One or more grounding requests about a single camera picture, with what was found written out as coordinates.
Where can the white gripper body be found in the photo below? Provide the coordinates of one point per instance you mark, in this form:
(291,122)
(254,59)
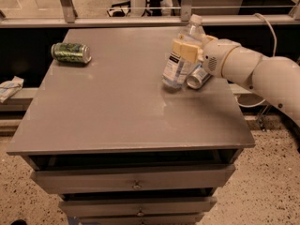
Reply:
(215,57)

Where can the clear plastic bottle blue label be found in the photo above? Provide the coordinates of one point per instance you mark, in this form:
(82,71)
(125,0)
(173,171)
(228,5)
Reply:
(177,68)

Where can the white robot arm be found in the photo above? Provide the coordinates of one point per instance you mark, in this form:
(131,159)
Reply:
(275,79)

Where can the blue silver soda can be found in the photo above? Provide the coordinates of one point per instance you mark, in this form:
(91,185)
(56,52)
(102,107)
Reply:
(198,77)

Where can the grey drawer cabinet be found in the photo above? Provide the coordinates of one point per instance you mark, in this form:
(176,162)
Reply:
(115,113)

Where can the green soda can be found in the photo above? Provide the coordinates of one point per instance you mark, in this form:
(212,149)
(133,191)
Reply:
(71,52)

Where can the grey metal railing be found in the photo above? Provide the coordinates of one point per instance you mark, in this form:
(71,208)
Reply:
(103,13)

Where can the top grey drawer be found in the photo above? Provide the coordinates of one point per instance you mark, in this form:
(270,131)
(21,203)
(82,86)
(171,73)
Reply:
(134,179)

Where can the grey drawer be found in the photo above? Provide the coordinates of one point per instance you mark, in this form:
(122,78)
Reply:
(187,219)
(138,207)
(134,179)

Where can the middle grey drawer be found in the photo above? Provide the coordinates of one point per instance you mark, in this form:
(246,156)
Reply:
(138,207)

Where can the bottom grey drawer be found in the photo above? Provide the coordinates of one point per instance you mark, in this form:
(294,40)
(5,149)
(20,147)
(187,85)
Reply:
(187,219)

